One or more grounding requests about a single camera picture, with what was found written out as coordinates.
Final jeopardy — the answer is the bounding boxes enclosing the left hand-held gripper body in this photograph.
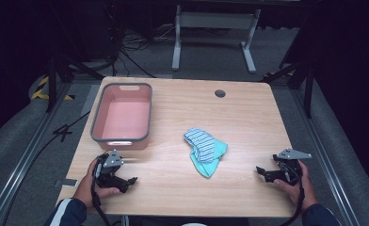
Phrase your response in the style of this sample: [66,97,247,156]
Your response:
[93,149,128,190]

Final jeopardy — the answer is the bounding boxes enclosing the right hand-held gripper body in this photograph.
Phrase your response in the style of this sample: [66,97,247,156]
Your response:
[265,148,313,186]

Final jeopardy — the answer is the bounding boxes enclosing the pink basin with grey rim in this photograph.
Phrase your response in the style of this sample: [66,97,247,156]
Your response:
[89,82,153,152]

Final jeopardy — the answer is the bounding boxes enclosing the teal sock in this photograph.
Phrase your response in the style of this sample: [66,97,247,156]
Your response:
[189,138,229,179]

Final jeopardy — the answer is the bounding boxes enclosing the blue white striped sock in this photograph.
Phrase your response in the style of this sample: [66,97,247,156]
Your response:
[183,127,217,165]

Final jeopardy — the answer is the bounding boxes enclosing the person's right hand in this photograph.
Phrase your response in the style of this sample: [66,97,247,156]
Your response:
[273,159,318,212]

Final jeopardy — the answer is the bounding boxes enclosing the person's left hand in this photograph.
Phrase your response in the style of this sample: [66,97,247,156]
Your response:
[72,158,121,209]

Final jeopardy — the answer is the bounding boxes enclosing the grey tape piece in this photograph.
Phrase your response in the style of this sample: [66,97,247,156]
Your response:
[54,178,80,188]

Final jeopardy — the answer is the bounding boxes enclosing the black metal stand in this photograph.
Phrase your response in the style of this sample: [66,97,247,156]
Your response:
[45,53,105,113]
[261,60,315,120]

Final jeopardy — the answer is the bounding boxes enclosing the yellow black hazard tape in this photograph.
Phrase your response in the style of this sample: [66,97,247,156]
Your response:
[30,75,75,102]

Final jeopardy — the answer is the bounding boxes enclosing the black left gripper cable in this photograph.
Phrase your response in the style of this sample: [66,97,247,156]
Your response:
[90,161,112,226]

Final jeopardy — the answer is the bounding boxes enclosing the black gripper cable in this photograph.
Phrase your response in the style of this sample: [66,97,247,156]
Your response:
[279,175,306,226]
[90,161,112,226]

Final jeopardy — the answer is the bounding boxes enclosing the metal floor rail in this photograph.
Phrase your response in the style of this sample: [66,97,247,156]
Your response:
[290,89,361,226]
[0,82,72,226]

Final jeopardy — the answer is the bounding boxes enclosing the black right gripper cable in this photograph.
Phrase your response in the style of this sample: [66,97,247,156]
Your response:
[279,175,306,226]

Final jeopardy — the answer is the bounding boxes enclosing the black floor cables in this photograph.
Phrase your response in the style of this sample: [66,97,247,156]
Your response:
[111,23,177,79]

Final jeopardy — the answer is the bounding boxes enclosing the white metal desk frame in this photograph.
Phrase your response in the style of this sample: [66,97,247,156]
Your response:
[171,4,262,74]

